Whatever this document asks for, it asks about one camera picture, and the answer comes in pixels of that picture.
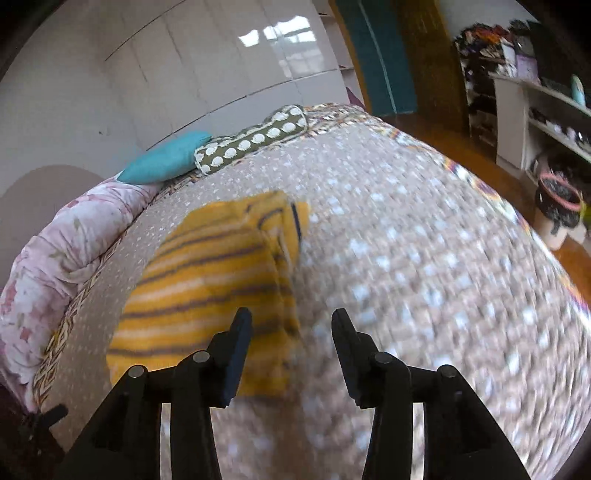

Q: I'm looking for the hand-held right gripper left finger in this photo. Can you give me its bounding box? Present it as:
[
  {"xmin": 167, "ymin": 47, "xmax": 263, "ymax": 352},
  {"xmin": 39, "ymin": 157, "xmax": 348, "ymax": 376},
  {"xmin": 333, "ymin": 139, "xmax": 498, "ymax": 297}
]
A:
[{"xmin": 55, "ymin": 307, "xmax": 254, "ymax": 480}]

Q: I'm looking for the cluttered dark rack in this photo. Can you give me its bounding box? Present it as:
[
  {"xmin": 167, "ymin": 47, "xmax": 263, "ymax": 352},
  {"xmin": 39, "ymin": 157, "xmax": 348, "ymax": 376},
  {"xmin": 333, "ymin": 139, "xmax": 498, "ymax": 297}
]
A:
[{"xmin": 455, "ymin": 18, "xmax": 542, "ymax": 148}]

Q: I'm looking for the white shelf unit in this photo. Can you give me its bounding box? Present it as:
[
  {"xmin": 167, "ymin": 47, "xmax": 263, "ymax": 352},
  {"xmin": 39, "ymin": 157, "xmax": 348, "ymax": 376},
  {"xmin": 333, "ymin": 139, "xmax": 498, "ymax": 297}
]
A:
[{"xmin": 489, "ymin": 71, "xmax": 591, "ymax": 185}]

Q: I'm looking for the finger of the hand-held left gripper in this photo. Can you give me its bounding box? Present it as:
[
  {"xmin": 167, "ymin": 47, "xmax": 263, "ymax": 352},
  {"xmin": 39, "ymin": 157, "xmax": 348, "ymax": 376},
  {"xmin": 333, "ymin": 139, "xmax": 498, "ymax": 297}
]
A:
[{"xmin": 21, "ymin": 404, "xmax": 69, "ymax": 432}]

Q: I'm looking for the yellow striped sweater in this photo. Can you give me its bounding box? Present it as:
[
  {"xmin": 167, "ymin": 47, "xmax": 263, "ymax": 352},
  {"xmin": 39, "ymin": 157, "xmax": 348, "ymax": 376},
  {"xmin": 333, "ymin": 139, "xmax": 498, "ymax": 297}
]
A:
[{"xmin": 105, "ymin": 190, "xmax": 311, "ymax": 398}]

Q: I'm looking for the teal pillow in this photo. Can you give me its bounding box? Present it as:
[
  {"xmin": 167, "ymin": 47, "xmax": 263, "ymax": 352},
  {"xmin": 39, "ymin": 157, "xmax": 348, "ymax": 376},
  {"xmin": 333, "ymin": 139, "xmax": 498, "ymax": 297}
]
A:
[{"xmin": 117, "ymin": 130, "xmax": 213, "ymax": 184}]

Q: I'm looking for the white glossy wardrobe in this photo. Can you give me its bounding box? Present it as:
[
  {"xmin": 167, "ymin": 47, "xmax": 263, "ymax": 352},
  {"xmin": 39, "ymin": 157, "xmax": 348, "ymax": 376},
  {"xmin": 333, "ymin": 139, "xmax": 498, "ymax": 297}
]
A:
[{"xmin": 0, "ymin": 0, "xmax": 370, "ymax": 259}]

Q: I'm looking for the pink floral quilt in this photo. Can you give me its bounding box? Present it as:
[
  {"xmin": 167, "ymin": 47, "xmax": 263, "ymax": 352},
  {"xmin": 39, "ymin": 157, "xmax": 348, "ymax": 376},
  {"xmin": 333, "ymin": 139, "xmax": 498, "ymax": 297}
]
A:
[{"xmin": 0, "ymin": 178, "xmax": 162, "ymax": 411}]

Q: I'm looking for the green polka-dot pillow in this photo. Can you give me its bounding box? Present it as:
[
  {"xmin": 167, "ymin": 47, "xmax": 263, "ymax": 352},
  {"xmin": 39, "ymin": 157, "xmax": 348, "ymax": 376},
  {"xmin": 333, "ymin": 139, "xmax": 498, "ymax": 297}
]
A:
[{"xmin": 194, "ymin": 104, "xmax": 309, "ymax": 176}]

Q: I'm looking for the lilac box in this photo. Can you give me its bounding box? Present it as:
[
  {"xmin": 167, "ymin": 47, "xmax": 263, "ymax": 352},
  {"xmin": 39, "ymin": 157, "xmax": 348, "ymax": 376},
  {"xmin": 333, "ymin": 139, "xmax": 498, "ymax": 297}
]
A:
[{"xmin": 515, "ymin": 54, "xmax": 541, "ymax": 82}]

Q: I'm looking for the black basket with pink rim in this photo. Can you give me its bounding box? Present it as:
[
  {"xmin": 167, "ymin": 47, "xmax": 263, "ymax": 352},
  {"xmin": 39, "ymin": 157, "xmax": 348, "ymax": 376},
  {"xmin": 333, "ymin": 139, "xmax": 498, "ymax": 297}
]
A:
[{"xmin": 534, "ymin": 161, "xmax": 586, "ymax": 252}]

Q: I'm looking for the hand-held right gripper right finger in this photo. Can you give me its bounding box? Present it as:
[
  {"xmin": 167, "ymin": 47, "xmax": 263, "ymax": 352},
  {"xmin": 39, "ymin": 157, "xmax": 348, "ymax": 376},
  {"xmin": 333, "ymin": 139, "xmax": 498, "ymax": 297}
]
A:
[{"xmin": 331, "ymin": 308, "xmax": 532, "ymax": 480}]

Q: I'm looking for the beige quilted bedspread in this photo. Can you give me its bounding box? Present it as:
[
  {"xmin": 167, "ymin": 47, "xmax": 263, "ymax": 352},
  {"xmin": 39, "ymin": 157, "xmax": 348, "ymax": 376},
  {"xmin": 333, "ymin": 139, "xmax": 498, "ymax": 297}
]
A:
[{"xmin": 32, "ymin": 102, "xmax": 591, "ymax": 480}]

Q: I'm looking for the teal door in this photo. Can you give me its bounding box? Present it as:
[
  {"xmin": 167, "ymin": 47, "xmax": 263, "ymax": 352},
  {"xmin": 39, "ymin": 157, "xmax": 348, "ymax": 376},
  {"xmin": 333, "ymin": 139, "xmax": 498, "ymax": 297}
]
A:
[{"xmin": 336, "ymin": 0, "xmax": 419, "ymax": 117}]

